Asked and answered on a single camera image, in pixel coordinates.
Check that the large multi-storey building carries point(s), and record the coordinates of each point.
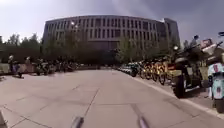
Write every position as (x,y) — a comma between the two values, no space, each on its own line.
(110,31)

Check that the grey concrete slab path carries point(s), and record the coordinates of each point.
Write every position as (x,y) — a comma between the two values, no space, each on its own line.
(100,96)

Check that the robot's own part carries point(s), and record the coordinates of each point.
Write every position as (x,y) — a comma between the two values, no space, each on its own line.
(143,122)
(77,122)

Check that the black scooter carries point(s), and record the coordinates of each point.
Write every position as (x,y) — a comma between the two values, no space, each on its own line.
(181,83)

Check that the row of trees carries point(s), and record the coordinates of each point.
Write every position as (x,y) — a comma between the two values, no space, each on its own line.
(26,48)

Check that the pale blue scooter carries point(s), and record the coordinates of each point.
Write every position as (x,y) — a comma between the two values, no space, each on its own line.
(216,80)

